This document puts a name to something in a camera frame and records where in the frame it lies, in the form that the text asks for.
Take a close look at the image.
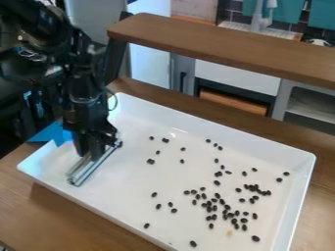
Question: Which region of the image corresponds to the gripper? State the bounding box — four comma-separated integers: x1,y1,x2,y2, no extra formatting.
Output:
61,72,122,162

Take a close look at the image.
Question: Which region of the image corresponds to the silver metal bar tool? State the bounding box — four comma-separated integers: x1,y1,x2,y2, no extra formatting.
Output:
65,140,124,188

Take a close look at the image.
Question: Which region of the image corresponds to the pile of dark brown bits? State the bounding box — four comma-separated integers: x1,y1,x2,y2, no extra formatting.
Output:
141,134,292,249

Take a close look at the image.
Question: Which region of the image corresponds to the blue sheet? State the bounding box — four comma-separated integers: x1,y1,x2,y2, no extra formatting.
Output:
24,121,75,148

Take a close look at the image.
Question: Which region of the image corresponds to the white tray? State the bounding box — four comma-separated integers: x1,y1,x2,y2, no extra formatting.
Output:
16,91,318,251

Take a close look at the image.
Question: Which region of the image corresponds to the white cabinet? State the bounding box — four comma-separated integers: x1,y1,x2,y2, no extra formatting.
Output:
168,53,335,135

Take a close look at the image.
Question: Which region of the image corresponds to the wooden bench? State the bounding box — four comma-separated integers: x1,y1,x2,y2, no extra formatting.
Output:
106,13,335,92

